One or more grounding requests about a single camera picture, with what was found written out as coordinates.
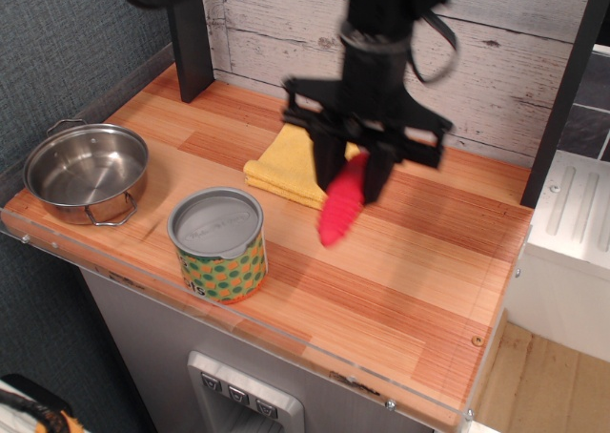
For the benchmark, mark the yellow folded cloth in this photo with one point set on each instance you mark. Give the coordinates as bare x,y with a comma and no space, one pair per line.
287,168

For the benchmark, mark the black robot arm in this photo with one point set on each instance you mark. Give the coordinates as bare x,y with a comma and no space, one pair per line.
394,20

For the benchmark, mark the green orange patterned can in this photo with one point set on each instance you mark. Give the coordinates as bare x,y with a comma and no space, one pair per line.
219,240

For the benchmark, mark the stainless steel pot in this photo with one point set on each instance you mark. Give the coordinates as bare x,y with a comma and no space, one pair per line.
88,173

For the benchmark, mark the red handled metal spoon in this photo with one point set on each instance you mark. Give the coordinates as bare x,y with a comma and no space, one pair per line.
344,202

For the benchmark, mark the clear acrylic table edge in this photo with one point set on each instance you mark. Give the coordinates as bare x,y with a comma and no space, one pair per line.
438,415

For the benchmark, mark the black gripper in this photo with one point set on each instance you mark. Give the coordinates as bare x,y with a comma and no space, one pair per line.
369,106

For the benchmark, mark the dark shelf post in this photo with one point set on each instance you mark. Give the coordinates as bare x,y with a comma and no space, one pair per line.
191,48
585,40

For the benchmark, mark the grey toy fridge cabinet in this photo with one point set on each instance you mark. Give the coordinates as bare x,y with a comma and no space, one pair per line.
155,339

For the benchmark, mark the silver dispenser panel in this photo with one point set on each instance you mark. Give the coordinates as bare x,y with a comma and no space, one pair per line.
232,401

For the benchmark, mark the dark left shelf post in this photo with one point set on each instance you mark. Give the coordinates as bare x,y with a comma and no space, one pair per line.
191,48

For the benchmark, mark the dark right shelf post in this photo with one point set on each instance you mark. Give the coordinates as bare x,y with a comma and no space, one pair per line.
585,40

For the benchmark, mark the orange black object corner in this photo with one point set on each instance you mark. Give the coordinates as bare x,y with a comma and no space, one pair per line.
27,406

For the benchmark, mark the white toy sink unit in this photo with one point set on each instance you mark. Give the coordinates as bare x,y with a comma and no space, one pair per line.
560,288

